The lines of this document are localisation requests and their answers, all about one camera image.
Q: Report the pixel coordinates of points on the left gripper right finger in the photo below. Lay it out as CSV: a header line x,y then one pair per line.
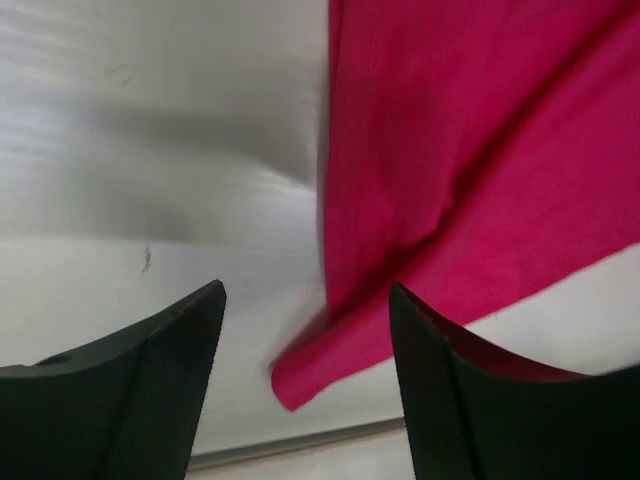
x,y
474,410

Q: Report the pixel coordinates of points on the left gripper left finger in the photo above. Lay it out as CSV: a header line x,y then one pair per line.
x,y
125,406

